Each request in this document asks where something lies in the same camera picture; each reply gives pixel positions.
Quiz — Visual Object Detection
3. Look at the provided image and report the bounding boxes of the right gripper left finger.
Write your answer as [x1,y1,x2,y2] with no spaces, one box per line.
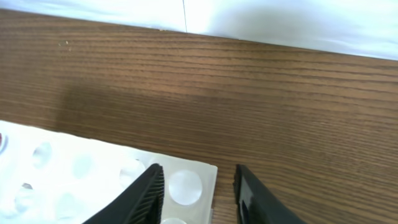
[82,163,165,224]

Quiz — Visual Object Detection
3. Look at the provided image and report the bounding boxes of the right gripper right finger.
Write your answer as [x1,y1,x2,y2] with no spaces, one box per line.
[233,164,308,224]

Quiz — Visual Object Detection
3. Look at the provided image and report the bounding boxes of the white test tube rack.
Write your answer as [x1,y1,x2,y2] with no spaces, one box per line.
[0,119,218,224]

